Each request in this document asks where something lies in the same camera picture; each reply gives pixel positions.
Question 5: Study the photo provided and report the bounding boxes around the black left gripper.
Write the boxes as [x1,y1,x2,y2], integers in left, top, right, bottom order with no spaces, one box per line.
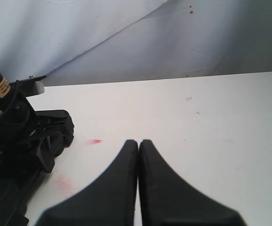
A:
[0,93,65,173]

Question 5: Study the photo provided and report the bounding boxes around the grey backdrop cloth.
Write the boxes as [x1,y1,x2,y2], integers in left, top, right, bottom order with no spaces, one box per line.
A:
[0,0,272,86]

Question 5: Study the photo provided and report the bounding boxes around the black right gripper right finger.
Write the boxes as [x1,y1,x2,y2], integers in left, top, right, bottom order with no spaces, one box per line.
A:
[139,139,246,226]

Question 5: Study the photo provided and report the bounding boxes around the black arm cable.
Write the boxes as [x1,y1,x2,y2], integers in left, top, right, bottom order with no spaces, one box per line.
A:
[0,80,21,129]

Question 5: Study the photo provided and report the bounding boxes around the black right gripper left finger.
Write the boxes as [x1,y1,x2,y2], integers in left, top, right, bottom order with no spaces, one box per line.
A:
[36,139,139,226]

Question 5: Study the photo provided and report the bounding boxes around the black plastic tool case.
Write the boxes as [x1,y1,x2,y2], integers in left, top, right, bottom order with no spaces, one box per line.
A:
[0,109,75,226]

